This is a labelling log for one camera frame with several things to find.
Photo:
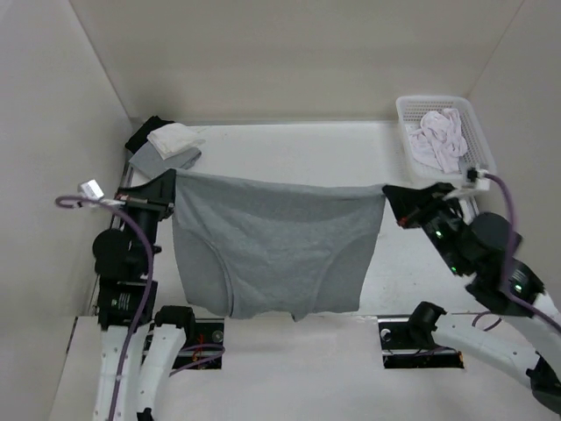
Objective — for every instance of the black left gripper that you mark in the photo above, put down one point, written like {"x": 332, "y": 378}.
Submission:
{"x": 158, "y": 193}

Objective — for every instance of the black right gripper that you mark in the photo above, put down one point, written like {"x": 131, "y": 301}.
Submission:
{"x": 406, "y": 202}

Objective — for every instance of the grey tank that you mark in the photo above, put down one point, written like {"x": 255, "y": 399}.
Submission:
{"x": 149, "y": 163}
{"x": 244, "y": 247}

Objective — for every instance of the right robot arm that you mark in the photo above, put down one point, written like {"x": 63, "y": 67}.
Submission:
{"x": 518, "y": 333}

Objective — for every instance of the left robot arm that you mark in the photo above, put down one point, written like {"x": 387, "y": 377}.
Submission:
{"x": 139, "y": 344}

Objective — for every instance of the folded grey tank top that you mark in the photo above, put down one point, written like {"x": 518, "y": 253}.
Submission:
{"x": 149, "y": 163}

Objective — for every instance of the folded white tank top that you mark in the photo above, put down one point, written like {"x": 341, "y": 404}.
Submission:
{"x": 173, "y": 139}

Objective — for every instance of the folded black tank top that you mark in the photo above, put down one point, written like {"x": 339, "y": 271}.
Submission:
{"x": 139, "y": 137}

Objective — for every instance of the white tank top in basket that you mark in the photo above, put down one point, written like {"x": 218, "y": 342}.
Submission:
{"x": 438, "y": 142}

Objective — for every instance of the white plastic basket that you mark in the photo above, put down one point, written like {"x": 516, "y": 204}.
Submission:
{"x": 411, "y": 109}

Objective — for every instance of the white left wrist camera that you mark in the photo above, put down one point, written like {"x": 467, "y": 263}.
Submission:
{"x": 92, "y": 190}

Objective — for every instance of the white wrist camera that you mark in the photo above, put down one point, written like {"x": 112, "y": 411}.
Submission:
{"x": 92, "y": 190}
{"x": 474, "y": 182}

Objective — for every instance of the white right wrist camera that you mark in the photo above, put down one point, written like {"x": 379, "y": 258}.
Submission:
{"x": 474, "y": 182}

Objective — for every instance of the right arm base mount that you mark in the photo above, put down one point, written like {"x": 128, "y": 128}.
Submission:
{"x": 400, "y": 351}

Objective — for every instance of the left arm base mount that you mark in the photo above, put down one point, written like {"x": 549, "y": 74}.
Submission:
{"x": 203, "y": 347}

